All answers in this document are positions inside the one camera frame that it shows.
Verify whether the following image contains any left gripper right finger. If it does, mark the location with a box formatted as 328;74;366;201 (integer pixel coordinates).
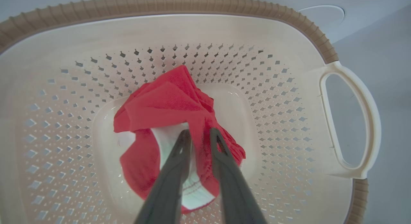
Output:
210;128;267;224

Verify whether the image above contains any round white filter cover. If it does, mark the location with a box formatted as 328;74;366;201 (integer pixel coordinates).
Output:
298;5;345;27

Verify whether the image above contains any red garment with white stripes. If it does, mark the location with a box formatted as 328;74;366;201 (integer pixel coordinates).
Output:
113;65;246;215

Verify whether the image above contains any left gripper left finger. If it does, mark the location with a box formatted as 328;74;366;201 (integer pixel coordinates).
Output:
134;129;192;224

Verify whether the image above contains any cream perforated laundry basket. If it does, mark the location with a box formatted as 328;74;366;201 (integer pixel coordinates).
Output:
0;0;382;224

